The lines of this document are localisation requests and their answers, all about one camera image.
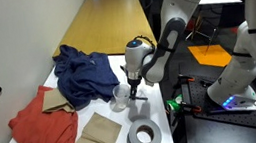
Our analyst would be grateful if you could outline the orange-red cloth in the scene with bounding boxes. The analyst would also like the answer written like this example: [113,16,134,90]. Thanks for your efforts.
[3,80,82,143]

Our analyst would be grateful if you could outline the navy blue cloth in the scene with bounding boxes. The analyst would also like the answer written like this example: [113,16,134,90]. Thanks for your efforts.
[50,37,124,113]

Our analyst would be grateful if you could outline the yellow wooden table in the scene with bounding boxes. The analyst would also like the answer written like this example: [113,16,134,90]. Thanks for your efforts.
[44,0,162,68]

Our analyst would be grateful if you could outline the black clamp with orange handle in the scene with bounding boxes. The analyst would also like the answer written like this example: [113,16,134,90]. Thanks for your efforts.
[169,100,204,119]
[168,71,198,101]

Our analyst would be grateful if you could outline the clear plastic cup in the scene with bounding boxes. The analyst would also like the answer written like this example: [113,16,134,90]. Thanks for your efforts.
[111,82,134,112]

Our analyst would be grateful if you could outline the thin metal tripod legs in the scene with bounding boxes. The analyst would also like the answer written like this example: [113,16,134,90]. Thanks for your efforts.
[182,10,221,58]

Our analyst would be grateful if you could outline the small brown paper bag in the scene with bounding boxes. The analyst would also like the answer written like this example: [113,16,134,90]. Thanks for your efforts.
[39,84,76,118]

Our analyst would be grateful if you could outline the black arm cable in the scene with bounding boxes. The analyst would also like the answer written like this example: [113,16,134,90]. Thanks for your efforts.
[132,32,160,59]

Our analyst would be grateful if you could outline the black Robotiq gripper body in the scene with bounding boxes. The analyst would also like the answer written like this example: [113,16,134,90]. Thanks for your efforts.
[120,62,146,90]

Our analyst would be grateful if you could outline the large brown paper bag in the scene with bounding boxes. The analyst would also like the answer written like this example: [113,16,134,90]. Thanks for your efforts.
[60,108,126,143]

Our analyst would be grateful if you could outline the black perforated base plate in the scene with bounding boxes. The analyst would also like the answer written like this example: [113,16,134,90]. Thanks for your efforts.
[177,63,256,143]

